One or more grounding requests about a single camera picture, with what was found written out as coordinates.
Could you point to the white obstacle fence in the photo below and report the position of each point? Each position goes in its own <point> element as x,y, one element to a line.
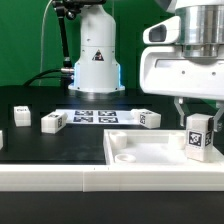
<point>92,178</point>

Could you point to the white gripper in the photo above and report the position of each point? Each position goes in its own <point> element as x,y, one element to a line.
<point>185,58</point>

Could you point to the white square tabletop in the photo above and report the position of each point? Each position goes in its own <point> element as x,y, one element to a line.
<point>151,147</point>

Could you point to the white part left edge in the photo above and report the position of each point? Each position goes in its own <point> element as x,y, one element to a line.
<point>1,139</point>

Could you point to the printed marker sheet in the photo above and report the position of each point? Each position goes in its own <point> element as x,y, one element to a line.
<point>98,117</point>

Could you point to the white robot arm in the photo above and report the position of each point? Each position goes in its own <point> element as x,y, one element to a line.
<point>96,70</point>

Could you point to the black camera stand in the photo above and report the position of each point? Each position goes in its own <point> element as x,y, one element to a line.
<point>69,9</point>

